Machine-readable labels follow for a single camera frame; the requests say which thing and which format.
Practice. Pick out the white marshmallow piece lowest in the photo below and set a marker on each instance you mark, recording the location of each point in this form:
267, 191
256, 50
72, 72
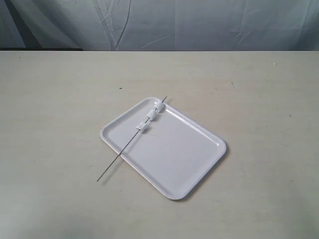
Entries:
142, 126

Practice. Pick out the white marshmallow piece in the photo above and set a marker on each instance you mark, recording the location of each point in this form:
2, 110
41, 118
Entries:
152, 114
158, 107

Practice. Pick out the white rectangular plastic tray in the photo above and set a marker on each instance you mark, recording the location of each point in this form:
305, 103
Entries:
173, 154

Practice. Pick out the thin metal skewer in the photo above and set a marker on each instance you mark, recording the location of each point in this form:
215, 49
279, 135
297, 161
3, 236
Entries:
119, 154

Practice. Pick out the grey wrinkled backdrop curtain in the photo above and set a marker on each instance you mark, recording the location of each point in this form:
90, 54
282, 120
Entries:
160, 25

